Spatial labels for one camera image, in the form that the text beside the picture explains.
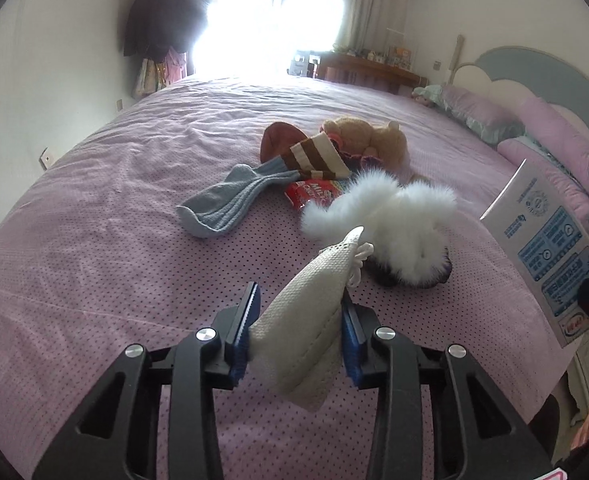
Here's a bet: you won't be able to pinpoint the white fabric pouch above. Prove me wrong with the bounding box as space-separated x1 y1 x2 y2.
249 226 373 412

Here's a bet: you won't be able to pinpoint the white fluffy fur piece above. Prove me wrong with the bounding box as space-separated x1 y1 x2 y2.
301 169 457 288

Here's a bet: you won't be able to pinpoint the red snack packet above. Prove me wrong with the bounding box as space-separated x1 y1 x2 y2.
285 179 346 210

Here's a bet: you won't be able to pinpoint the blue grey sock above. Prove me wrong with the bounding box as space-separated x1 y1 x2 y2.
177 157 301 238

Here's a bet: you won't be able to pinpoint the brown striped sock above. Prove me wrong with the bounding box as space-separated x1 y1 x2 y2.
281 132 352 180

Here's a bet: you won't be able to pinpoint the white blue cardboard box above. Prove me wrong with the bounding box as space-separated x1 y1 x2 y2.
480 159 589 347

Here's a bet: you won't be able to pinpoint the rust orange sock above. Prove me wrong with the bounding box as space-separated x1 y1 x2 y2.
260 122 307 162

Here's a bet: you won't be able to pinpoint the purple bed sheet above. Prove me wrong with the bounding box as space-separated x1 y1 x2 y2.
0 77 575 477

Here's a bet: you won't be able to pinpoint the tan teddy bear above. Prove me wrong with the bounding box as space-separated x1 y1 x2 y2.
319 117 409 171

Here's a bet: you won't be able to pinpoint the purple pillow with frill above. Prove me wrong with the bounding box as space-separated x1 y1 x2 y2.
411 84 525 148

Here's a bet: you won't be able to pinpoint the wooden desk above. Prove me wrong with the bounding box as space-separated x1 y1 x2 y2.
316 52 428 94

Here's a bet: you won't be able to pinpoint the folded purple quilt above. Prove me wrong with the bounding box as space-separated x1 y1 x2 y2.
497 96 589 229

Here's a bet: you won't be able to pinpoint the blue white headboard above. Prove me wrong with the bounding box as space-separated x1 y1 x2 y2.
449 46 589 130

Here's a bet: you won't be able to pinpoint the pink patterned curtain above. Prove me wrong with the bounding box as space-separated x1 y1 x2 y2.
335 0 408 52

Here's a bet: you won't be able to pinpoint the dark coats on rack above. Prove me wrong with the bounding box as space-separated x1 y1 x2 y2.
123 0 210 63

